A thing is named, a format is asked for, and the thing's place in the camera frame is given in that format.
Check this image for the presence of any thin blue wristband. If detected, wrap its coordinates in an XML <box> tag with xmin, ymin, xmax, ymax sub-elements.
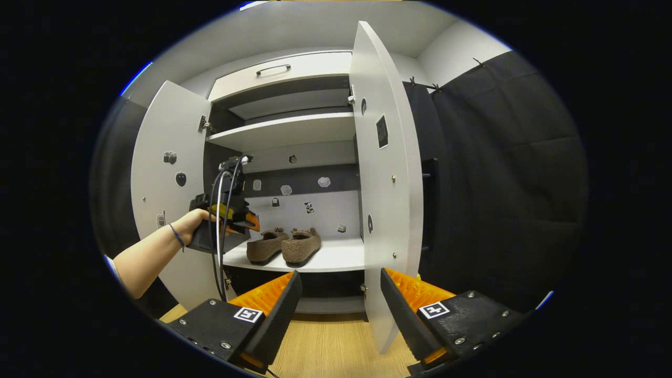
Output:
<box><xmin>168</xmin><ymin>223</ymin><xmax>186</xmax><ymax>253</ymax></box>

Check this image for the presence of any white cabinet drawer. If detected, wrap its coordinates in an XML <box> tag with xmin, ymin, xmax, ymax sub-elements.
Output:
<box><xmin>207</xmin><ymin>50</ymin><xmax>353</xmax><ymax>103</ymax></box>

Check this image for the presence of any black backdrop cloth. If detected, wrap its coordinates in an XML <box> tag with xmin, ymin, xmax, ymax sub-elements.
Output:
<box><xmin>402</xmin><ymin>50</ymin><xmax>590</xmax><ymax>313</ymax></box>

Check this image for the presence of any white cabinet door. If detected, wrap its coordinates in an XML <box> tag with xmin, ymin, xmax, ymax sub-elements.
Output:
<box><xmin>130</xmin><ymin>80</ymin><xmax>232</xmax><ymax>311</ymax></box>
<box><xmin>349</xmin><ymin>21</ymin><xmax>439</xmax><ymax>354</ymax></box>

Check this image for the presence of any brown fuzzy shoe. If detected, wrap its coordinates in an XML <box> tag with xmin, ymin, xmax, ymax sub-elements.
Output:
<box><xmin>281</xmin><ymin>227</ymin><xmax>322</xmax><ymax>265</ymax></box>
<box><xmin>246</xmin><ymin>227</ymin><xmax>290</xmax><ymax>266</ymax></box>

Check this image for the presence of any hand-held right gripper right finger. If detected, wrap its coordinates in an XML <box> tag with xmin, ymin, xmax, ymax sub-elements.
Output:
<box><xmin>380</xmin><ymin>268</ymin><xmax>526</xmax><ymax>374</ymax></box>

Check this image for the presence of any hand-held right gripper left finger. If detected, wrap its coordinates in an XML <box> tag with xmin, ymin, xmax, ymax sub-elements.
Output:
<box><xmin>167</xmin><ymin>270</ymin><xmax>303</xmax><ymax>374</ymax></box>

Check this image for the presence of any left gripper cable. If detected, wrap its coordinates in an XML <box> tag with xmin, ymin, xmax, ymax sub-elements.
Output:
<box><xmin>209</xmin><ymin>156</ymin><xmax>250</xmax><ymax>304</ymax></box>

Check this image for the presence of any grey shoe cabinet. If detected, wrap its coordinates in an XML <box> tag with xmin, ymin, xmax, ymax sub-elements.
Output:
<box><xmin>202</xmin><ymin>76</ymin><xmax>368</xmax><ymax>316</ymax></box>

